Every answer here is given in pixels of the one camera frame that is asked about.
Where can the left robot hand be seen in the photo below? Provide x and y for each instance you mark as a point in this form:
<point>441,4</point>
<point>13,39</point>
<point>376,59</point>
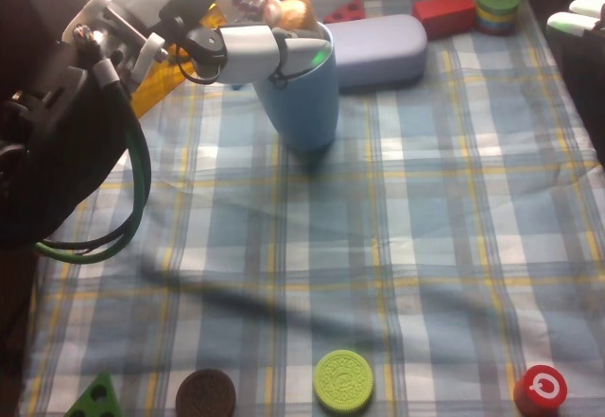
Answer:
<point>246,53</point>

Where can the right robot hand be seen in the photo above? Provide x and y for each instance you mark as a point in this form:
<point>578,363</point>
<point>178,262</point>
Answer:
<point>581,17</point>

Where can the dark berry topped cupcake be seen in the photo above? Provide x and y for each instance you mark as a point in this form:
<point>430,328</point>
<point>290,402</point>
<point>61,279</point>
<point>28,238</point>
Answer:
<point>293,10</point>

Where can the blue plastic cup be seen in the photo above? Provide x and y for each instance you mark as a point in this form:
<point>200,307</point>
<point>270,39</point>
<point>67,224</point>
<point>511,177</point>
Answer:
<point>307,114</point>

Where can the gold bar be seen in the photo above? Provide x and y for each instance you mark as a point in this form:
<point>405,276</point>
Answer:
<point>158,86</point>

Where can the red triangle block with holes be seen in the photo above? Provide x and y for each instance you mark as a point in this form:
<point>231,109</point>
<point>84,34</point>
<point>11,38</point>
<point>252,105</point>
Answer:
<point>347,12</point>

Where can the lilac glasses case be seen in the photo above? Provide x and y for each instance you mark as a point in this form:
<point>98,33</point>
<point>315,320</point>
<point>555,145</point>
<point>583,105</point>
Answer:
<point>383,53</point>

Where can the red rectangular block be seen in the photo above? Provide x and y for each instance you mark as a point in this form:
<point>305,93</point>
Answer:
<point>444,14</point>

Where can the blue plaid tablecloth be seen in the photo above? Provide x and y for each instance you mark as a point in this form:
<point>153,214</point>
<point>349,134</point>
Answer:
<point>331,256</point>

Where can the green sandwich cookie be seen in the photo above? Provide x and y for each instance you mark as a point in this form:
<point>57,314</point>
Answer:
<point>344,381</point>

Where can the brown sandwich cookie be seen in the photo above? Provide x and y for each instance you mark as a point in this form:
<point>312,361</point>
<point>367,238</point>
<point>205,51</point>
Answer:
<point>206,394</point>

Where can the red cylinder with white symbol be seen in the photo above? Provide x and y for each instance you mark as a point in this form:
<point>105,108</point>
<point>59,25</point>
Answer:
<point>539,391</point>

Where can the green triangle block with holes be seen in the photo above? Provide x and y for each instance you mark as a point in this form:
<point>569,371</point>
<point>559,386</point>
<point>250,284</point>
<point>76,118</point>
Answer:
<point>90,405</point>

